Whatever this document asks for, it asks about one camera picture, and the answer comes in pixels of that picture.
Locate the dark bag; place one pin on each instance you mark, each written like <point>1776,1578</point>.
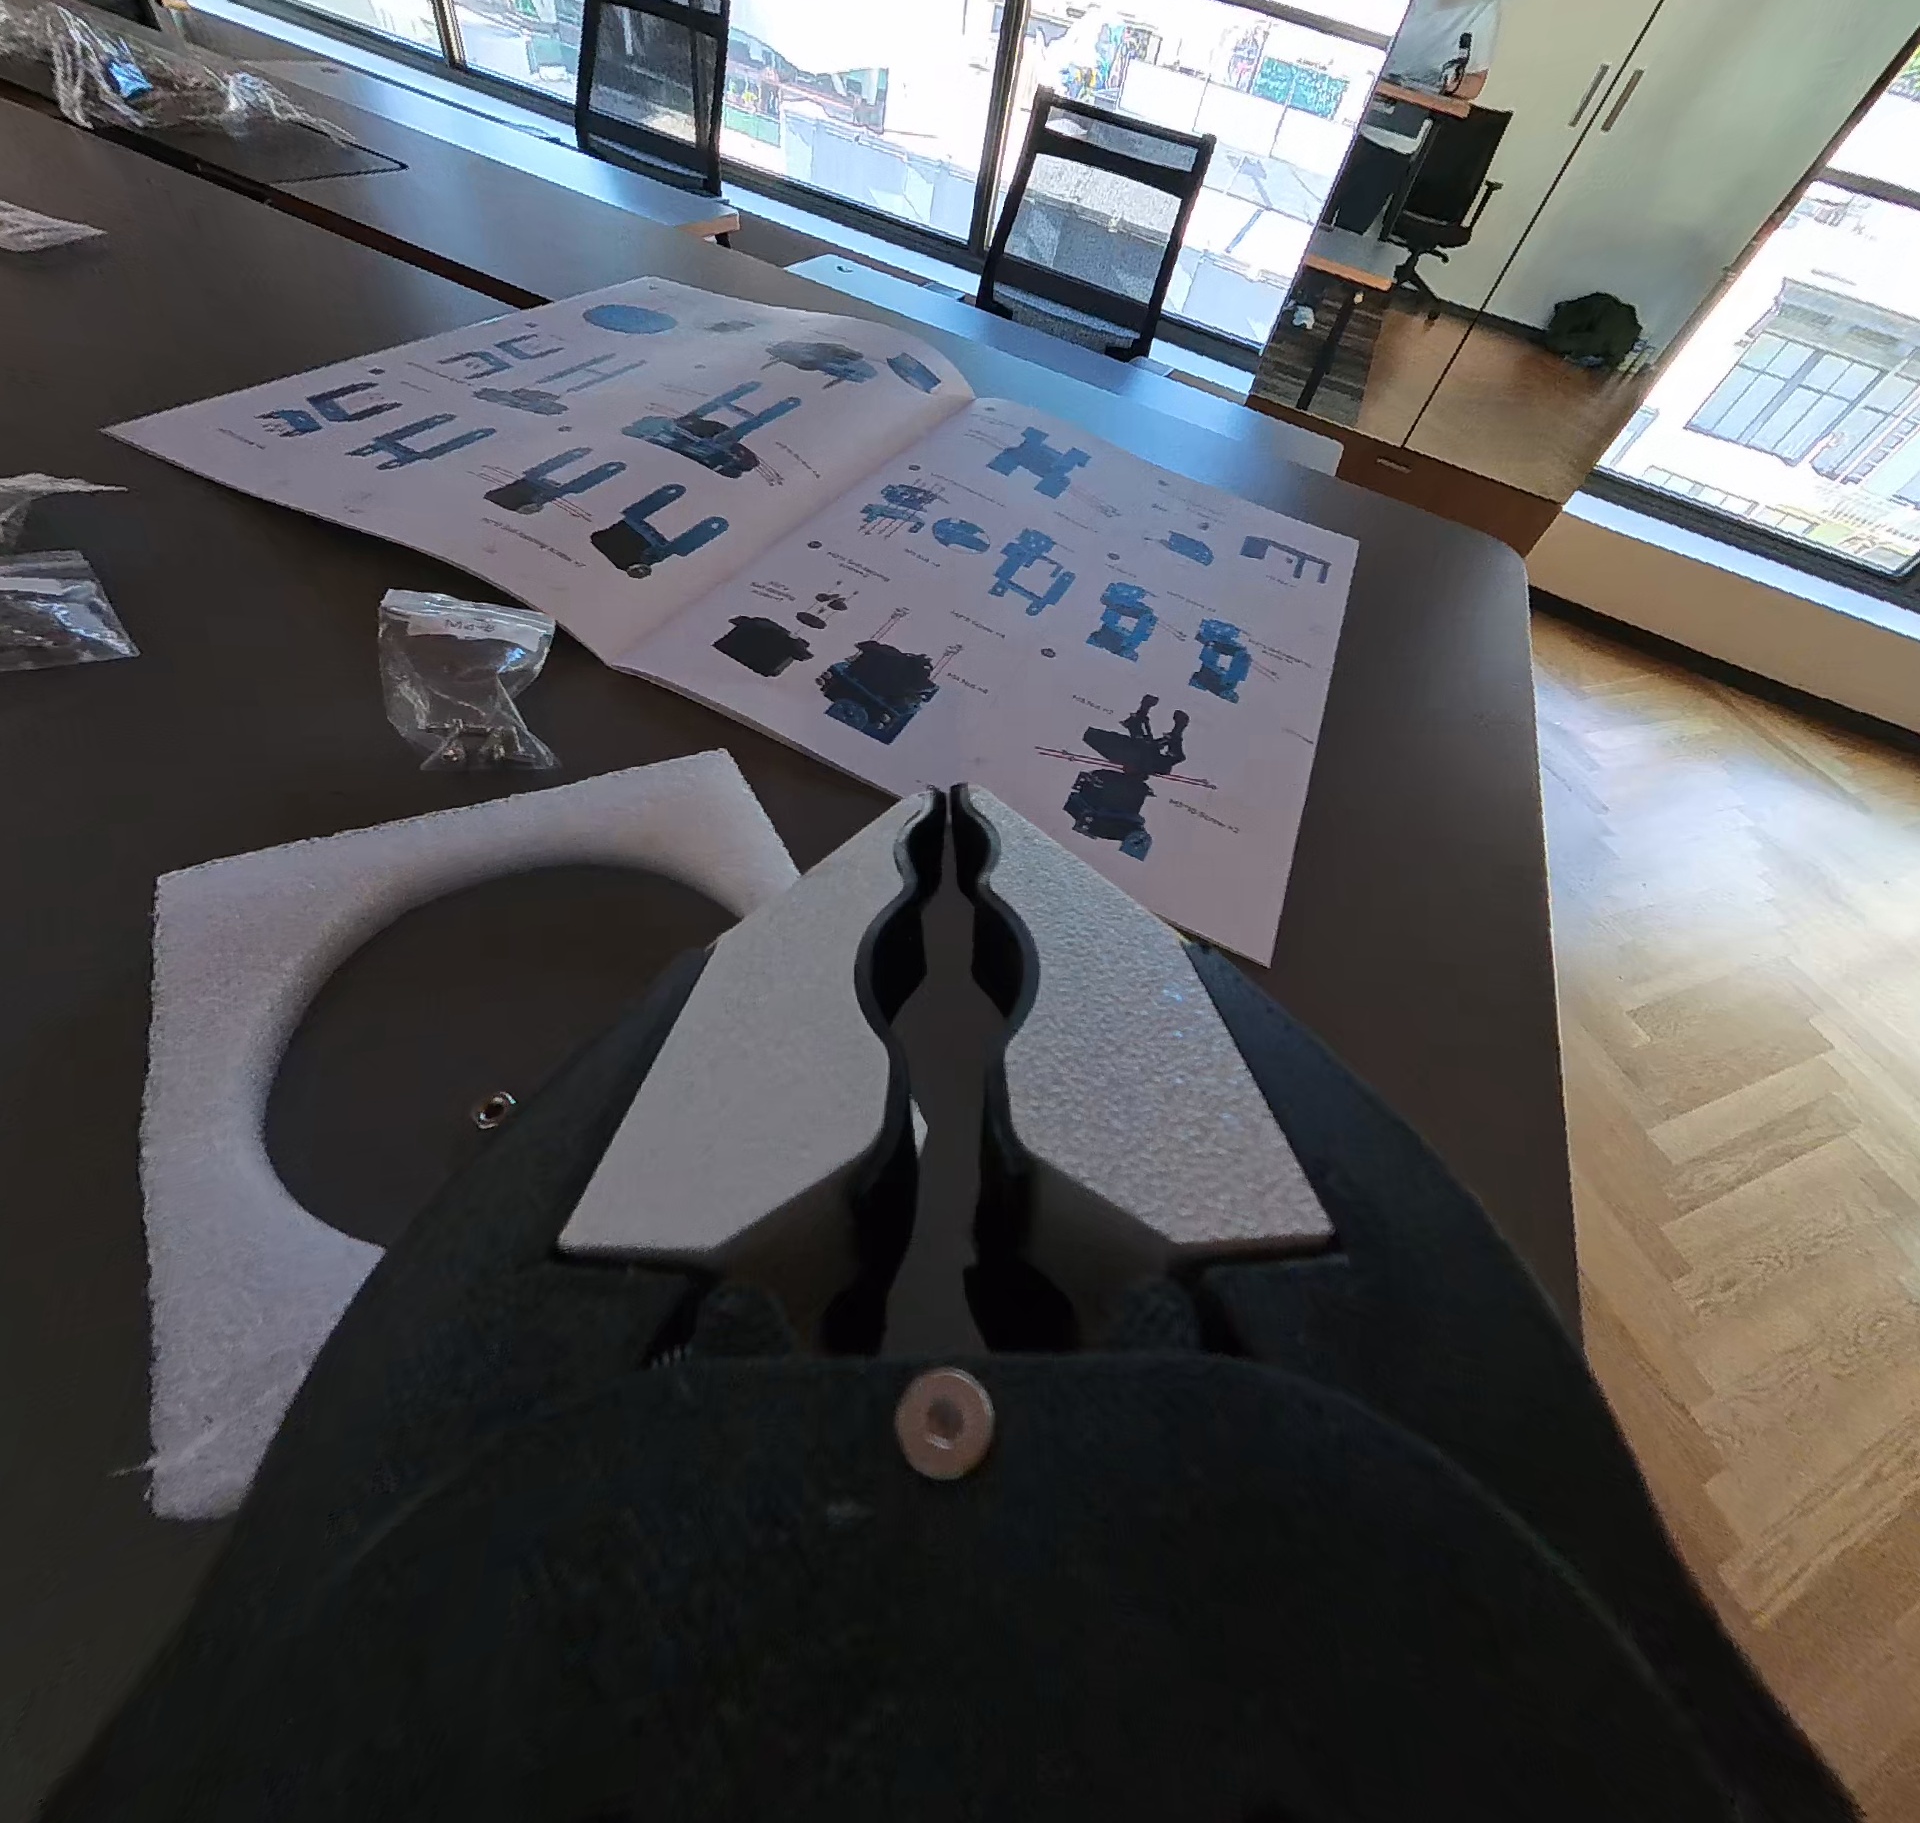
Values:
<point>1593,329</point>

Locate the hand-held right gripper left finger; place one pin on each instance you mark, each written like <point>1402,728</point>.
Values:
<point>735,1088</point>

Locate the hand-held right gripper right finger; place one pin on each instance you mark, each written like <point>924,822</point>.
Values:
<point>1155,1088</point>

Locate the assembly instruction booklet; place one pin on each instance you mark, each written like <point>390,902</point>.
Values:
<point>1274,744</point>

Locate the white foam sheet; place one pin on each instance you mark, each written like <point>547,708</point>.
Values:
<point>211,1254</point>

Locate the crumpled clear plastic wrap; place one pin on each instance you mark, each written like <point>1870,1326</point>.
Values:
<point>134,69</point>

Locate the black mesh chair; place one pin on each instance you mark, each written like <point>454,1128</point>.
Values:
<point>652,61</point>
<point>1094,227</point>

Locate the clear bag of screws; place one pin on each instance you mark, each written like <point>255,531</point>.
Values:
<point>458,669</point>

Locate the large window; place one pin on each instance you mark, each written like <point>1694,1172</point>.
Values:
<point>900,69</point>
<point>1800,383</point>

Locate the white cabinet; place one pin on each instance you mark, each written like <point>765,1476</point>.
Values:
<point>1634,99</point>

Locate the small labelled clear bag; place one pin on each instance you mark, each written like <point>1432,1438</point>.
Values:
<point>39,227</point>

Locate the black office chair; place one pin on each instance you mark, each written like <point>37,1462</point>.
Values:
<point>1440,189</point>

